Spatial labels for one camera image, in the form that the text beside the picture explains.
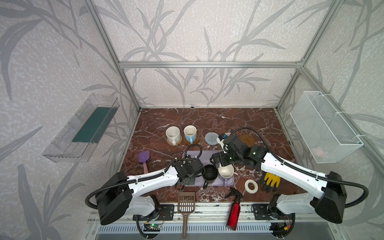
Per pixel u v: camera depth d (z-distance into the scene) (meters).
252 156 0.53
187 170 0.61
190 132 0.97
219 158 0.67
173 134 0.99
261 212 0.77
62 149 0.60
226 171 0.86
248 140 1.03
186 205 0.77
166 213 0.74
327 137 0.61
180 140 1.00
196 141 1.00
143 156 0.93
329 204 0.38
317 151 0.73
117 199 0.41
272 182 0.81
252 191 0.80
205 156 0.72
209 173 0.84
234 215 0.70
